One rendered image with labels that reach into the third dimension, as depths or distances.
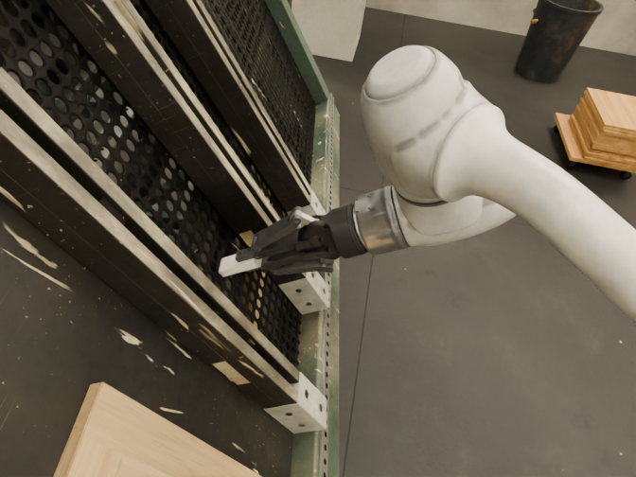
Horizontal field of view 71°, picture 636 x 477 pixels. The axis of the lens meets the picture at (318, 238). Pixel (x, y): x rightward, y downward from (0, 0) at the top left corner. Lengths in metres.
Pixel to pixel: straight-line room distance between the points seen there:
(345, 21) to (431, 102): 3.78
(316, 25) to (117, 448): 3.94
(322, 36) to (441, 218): 3.78
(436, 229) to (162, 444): 0.43
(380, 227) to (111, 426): 0.39
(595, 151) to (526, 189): 3.18
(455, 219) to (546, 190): 0.17
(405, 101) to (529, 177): 0.13
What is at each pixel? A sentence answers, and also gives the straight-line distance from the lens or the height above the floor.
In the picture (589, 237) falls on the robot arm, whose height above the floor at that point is 1.55.
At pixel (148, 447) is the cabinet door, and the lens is 0.61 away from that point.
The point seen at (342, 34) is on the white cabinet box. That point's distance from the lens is 4.24.
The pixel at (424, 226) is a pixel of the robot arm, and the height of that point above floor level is 1.41.
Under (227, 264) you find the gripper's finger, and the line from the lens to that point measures 0.72.
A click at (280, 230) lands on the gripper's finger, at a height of 1.34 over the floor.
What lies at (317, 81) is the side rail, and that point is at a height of 0.97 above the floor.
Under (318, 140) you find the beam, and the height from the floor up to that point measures 0.89.
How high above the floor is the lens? 1.79
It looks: 46 degrees down
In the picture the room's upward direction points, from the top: 9 degrees clockwise
